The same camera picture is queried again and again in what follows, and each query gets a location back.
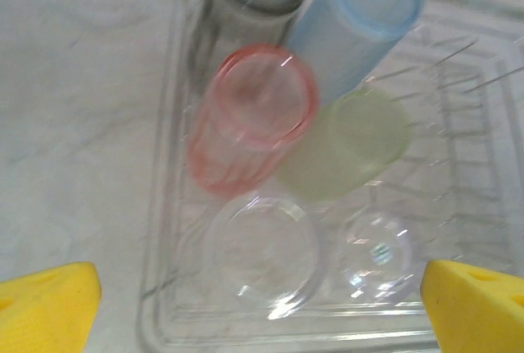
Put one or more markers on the tall blue translucent cup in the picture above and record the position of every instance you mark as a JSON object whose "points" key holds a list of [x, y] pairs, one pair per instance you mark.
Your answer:
{"points": [[352, 29]]}

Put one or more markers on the dark grey translucent cup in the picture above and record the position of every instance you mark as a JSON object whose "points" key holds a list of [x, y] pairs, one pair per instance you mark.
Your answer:
{"points": [[245, 13]]}

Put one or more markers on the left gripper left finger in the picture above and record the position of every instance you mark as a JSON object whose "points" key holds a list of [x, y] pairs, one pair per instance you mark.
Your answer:
{"points": [[45, 312]]}

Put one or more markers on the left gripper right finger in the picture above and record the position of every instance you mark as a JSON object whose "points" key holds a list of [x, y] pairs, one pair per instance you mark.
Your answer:
{"points": [[479, 312]]}

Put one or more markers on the clear plastic dish rack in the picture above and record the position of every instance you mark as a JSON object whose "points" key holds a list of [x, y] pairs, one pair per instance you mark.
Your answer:
{"points": [[462, 189]]}

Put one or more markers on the small clear faceted cup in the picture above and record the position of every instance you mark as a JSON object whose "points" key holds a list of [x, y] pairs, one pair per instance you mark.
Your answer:
{"points": [[372, 259]]}

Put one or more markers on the wide clear cup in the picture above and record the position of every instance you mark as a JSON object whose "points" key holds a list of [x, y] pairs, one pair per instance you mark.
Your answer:
{"points": [[262, 254]]}

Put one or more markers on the pale green frosted cup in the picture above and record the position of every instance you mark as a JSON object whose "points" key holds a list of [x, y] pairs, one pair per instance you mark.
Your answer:
{"points": [[356, 152]]}

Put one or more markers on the red translucent cup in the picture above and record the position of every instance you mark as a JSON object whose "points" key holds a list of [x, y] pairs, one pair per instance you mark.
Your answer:
{"points": [[249, 123]]}

